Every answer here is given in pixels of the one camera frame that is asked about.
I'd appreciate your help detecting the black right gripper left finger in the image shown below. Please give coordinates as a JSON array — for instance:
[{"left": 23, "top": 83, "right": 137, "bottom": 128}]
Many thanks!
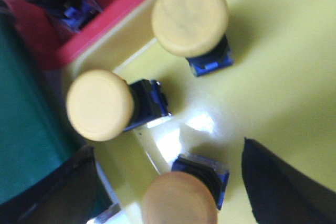
[{"left": 1, "top": 145, "right": 105, "bottom": 223}]

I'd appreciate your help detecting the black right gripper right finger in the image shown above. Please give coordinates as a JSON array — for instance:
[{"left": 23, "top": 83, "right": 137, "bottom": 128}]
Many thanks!
[{"left": 241, "top": 138, "right": 335, "bottom": 223}]

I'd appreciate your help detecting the yellow mushroom push button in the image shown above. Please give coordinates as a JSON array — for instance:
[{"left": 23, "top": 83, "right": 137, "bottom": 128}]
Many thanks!
[
  {"left": 151, "top": 0, "right": 233, "bottom": 77},
  {"left": 141, "top": 153, "right": 229, "bottom": 224},
  {"left": 66, "top": 69, "right": 171, "bottom": 142}
]

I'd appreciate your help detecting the green conveyor belt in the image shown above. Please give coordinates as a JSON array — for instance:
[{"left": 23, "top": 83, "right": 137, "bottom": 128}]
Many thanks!
[{"left": 1, "top": 14, "right": 85, "bottom": 203}]

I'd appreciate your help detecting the yellow plastic bin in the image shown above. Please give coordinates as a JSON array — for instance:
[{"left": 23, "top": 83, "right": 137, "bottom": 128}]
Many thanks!
[{"left": 62, "top": 0, "right": 335, "bottom": 223}]

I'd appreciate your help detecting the red plastic bin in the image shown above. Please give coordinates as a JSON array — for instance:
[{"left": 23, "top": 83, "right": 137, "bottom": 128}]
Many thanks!
[{"left": 3, "top": 0, "right": 145, "bottom": 70}]

